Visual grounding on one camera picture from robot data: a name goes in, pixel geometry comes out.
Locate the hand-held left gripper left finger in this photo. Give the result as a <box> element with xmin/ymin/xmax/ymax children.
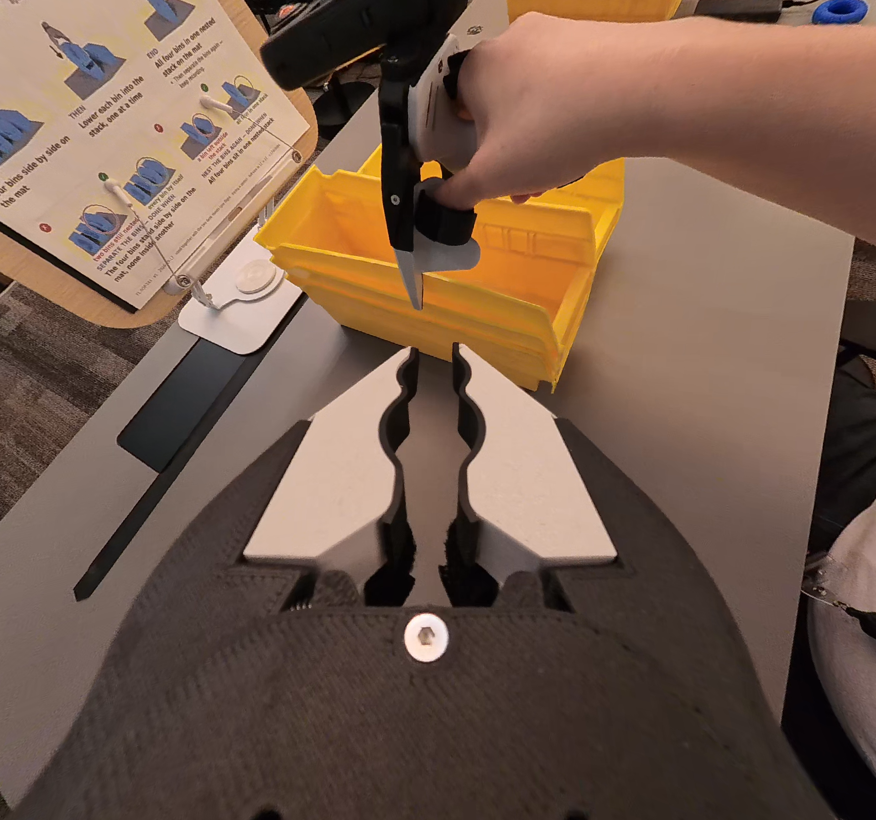
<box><xmin>243</xmin><ymin>347</ymin><xmax>420</xmax><ymax>585</ymax></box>

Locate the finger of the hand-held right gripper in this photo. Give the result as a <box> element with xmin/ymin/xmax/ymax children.
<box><xmin>393</xmin><ymin>249</ymin><xmax>427</xmax><ymax>312</ymax></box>

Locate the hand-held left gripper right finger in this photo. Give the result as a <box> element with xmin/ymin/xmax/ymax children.
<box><xmin>438</xmin><ymin>343</ymin><xmax>618</xmax><ymax>585</ymax></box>

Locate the person's right forearm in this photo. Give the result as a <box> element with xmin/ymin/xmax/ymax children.
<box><xmin>671</xmin><ymin>15</ymin><xmax>876</xmax><ymax>248</ymax></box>

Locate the person's right hand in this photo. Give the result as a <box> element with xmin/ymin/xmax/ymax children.
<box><xmin>437</xmin><ymin>11</ymin><xmax>687</xmax><ymax>209</ymax></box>

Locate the black round stand base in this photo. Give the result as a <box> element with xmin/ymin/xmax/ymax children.
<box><xmin>316</xmin><ymin>71</ymin><xmax>379</xmax><ymax>125</ymax></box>

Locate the black table hatch panel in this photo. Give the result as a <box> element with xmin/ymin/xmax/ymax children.
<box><xmin>116</xmin><ymin>337</ymin><xmax>253</xmax><ymax>474</ymax></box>

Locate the white metal sheet stand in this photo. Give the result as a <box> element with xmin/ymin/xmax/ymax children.
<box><xmin>101</xmin><ymin>91</ymin><xmax>304</xmax><ymax>356</ymax></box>

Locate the instruction sheet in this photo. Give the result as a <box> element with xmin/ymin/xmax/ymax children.
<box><xmin>0</xmin><ymin>0</ymin><xmax>313</xmax><ymax>312</ymax></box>

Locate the light wooden board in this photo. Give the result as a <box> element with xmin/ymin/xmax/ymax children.
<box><xmin>0</xmin><ymin>0</ymin><xmax>320</xmax><ymax>330</ymax></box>

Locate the metal clip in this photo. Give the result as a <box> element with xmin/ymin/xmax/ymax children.
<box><xmin>802</xmin><ymin>555</ymin><xmax>876</xmax><ymax>620</ymax></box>

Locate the person's white clothing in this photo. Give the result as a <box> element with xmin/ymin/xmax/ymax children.
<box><xmin>806</xmin><ymin>502</ymin><xmax>876</xmax><ymax>792</ymax></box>

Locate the black power adapter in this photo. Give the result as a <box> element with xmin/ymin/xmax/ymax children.
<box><xmin>694</xmin><ymin>0</ymin><xmax>785</xmax><ymax>25</ymax></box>

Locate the blue ring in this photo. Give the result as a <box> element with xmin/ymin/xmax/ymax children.
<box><xmin>812</xmin><ymin>0</ymin><xmax>869</xmax><ymax>26</ymax></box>

